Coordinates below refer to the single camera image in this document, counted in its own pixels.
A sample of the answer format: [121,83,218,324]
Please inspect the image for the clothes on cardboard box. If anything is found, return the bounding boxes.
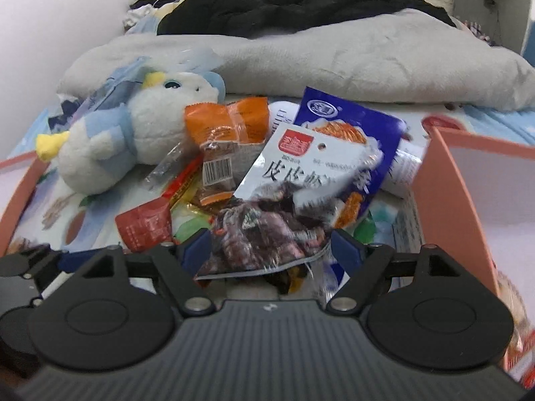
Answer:
[122,0,181,34]

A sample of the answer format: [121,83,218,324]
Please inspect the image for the blue spicy strips packet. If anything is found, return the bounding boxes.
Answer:
[294,87,406,228]

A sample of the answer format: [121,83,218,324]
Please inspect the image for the grey duvet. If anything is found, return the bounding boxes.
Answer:
[58,9,534,111]

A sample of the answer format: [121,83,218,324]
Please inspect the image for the blue white plush bird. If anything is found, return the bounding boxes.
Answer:
[35,67,226,195]

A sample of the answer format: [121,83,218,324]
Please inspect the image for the pink box lid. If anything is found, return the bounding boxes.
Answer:
[0,151,48,256]

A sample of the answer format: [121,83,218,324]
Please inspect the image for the white barcode box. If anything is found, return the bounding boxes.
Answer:
[266,100,425,199]

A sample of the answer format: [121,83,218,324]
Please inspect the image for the orange snack packet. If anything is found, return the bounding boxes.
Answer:
[185,97,269,207]

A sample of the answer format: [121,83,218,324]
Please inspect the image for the blue plastic bag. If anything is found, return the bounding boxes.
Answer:
[47,47,227,131]

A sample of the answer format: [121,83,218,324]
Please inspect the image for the small red sachet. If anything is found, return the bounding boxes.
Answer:
[115,197,173,253]

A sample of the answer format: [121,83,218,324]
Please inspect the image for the black clothing pile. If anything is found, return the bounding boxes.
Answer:
[157,0,454,38]

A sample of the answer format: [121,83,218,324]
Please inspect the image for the white dark seafood snack packet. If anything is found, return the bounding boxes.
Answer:
[197,124,383,280]

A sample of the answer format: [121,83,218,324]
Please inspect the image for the pink cardboard box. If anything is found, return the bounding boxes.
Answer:
[412,127,535,385]

